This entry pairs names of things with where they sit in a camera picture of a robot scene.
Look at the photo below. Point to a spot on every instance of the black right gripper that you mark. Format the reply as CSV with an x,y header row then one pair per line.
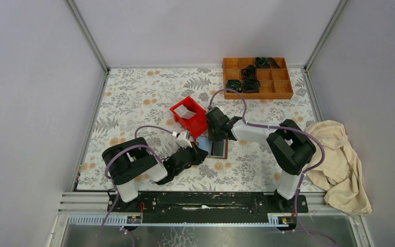
x,y
211,138

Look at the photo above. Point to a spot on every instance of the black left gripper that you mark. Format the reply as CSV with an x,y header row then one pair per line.
x,y
198,154

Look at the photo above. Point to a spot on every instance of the brown leather card holder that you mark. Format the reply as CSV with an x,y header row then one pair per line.
x,y
217,149

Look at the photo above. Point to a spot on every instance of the red plastic bin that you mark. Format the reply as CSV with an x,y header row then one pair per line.
x,y
197,125

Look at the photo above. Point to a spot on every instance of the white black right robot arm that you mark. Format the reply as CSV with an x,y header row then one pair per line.
x,y
290,147

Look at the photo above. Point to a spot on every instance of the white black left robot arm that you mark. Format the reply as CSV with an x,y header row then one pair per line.
x,y
126,161

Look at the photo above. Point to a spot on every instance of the stack of credit cards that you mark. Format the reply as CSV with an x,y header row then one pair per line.
x,y
183,112

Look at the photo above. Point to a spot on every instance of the dark floral rolled cloth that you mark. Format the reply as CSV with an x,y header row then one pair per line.
x,y
234,86

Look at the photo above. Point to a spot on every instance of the wooden compartment tray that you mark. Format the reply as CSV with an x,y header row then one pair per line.
x,y
275,82

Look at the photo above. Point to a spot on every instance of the floral patterned table mat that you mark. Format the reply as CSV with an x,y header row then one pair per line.
x,y
137,102

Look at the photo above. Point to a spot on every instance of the beige crumpled cloth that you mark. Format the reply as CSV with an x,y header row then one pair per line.
x,y
340,174

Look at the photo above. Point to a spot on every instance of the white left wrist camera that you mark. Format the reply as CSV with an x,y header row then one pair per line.
x,y
182,138

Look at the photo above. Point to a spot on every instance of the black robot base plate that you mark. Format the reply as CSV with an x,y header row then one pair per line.
x,y
172,207

